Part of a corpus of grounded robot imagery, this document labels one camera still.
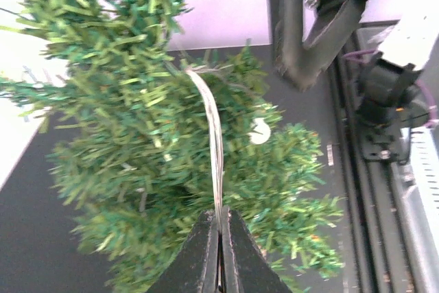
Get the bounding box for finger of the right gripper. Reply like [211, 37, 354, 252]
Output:
[276, 0, 366, 91]

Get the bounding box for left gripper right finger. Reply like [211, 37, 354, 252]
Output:
[219, 206, 291, 293]

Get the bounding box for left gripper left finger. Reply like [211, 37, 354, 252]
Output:
[147, 211, 220, 293]

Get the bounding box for small green christmas tree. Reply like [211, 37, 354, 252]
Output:
[1, 0, 343, 292]

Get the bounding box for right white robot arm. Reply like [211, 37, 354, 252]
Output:
[273, 0, 438, 127]

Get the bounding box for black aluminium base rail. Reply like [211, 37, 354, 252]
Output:
[329, 32, 419, 293]

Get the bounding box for light blue slotted cable duct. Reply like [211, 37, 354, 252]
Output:
[410, 128, 439, 225]

